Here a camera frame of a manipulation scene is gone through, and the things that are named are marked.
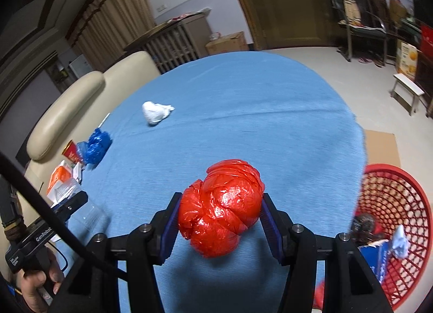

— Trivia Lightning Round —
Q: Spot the orange tissue pack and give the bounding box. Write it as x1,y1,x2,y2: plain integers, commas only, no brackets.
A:
45,161,83,203

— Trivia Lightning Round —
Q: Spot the red crate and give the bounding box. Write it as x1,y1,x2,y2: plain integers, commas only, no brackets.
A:
418,24,433,53

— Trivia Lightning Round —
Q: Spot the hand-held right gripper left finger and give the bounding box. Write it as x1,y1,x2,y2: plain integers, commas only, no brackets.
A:
51,192,185,313

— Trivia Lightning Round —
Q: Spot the red plastic bag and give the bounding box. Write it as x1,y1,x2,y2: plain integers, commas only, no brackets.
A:
178,159,265,259

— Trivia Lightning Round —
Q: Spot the blue tablecloth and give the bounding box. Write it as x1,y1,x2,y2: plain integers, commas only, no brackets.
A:
44,51,368,313

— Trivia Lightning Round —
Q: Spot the red paper cup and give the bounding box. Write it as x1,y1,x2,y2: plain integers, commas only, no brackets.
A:
63,140,83,165

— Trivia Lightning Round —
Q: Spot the dark metal chair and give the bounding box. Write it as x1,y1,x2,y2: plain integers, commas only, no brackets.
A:
328,0,389,63

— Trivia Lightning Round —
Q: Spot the wooden glass door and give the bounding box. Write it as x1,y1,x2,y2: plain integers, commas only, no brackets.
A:
221,0,383,51

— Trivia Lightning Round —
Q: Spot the small white cabinet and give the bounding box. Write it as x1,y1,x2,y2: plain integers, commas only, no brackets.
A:
69,54,93,78

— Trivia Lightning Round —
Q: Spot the red plastic basket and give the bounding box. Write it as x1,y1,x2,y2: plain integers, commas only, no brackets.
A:
352,164,428,310

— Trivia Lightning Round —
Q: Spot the person's left hand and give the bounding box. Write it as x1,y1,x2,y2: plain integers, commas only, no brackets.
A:
15,249,65,312

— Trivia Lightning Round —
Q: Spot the radiator cabinet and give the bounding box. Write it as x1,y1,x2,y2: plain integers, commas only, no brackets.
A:
123,12,212,75

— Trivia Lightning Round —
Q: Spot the white plastic bag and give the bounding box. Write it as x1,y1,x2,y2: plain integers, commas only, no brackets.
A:
142,101,175,127

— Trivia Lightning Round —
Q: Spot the orange fruit box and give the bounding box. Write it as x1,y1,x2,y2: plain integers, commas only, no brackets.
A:
395,40,420,80

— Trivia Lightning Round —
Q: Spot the cardboard box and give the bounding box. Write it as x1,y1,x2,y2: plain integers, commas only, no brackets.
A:
205,31,249,56

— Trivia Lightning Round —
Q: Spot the small wooden stool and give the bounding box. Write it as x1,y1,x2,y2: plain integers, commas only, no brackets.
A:
389,73,425,116

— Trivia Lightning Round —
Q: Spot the black cable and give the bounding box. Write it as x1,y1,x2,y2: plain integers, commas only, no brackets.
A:
0,152,126,276

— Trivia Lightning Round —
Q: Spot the beige leather sofa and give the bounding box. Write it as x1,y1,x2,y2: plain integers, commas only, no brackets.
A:
17,51,161,198

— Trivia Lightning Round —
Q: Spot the flat cardboard sheet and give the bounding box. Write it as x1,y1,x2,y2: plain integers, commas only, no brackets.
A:
363,129,401,168

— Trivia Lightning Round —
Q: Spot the blue and silver carton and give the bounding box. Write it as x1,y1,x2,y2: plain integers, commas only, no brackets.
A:
359,239,395,283

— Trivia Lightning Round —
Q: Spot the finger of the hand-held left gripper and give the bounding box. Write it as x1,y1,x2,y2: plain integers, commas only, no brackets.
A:
51,191,89,224

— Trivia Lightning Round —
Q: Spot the clear plastic container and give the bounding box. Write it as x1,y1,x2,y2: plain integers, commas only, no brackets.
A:
66,198,105,232

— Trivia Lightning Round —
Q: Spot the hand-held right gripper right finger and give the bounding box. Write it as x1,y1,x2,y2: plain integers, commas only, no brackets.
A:
260,193,395,313

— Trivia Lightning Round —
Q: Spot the brown curtain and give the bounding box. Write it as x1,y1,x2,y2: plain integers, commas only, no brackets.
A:
66,0,156,71

